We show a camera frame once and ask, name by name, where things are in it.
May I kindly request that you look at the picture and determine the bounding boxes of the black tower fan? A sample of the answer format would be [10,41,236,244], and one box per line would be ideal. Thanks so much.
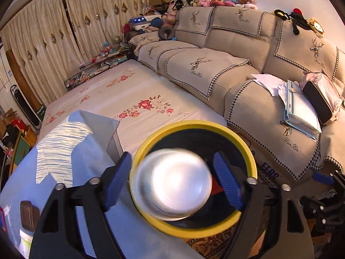
[10,85,42,129]

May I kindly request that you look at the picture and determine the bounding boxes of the yellow plush clock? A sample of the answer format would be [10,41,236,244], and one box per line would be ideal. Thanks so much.
[307,17,325,37]

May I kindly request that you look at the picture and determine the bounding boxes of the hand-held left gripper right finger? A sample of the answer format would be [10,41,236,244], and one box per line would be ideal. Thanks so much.
[213,151,316,259]

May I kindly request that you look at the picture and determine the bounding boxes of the beige deer print sofa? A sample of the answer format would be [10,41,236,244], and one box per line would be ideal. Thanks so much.
[128,5,345,195]

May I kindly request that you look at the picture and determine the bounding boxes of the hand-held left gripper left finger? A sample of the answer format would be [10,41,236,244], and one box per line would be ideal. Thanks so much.
[28,151,132,259]

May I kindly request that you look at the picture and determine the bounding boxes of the grey neck pillow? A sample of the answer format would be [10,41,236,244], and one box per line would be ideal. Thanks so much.
[158,27,176,41]

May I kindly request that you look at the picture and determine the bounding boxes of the low shelf with clutter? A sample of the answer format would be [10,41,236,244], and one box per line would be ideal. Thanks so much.
[64,51,130,91]

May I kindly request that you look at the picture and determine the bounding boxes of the pink bag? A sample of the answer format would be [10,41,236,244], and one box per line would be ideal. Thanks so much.
[301,71,343,125]

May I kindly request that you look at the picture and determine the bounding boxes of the white loose papers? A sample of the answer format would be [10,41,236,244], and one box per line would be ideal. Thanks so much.
[251,73,290,98]

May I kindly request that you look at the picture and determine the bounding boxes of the patterned rug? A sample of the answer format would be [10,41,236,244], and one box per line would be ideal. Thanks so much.
[186,229,267,259]

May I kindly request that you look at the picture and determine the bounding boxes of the floral bed sheet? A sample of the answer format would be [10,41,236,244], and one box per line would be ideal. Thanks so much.
[38,59,229,152]

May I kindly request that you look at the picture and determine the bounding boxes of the black plush toy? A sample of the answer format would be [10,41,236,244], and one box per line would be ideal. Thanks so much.
[274,8,313,35]

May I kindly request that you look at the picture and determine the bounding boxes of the brown leather case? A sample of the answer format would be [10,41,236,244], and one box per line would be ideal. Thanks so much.
[20,200,41,231]

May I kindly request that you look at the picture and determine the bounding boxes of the yellow rimmed dark bin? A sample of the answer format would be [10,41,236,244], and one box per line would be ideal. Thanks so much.
[129,120,258,239]

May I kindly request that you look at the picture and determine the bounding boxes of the blue star print tablecloth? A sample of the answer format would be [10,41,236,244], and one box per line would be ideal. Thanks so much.
[0,109,205,259]

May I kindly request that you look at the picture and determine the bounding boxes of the stack of plastic folders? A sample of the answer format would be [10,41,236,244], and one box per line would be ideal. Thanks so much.
[282,79,322,141]

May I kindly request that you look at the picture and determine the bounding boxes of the blue star plush pillow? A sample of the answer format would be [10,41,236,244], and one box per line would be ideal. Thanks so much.
[129,16,163,31]

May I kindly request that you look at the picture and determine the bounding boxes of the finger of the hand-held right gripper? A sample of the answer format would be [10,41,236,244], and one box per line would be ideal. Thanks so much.
[312,167,345,192]
[299,194,345,235]

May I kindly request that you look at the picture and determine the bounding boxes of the beige patterned curtain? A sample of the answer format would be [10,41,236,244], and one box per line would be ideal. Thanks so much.
[63,0,150,62]
[0,0,81,106]

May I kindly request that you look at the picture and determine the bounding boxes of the red wrapper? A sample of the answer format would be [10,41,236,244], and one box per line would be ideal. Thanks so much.
[209,175,224,196]

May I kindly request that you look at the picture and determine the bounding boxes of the white round tub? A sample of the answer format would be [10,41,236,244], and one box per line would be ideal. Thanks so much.
[129,148,213,219]

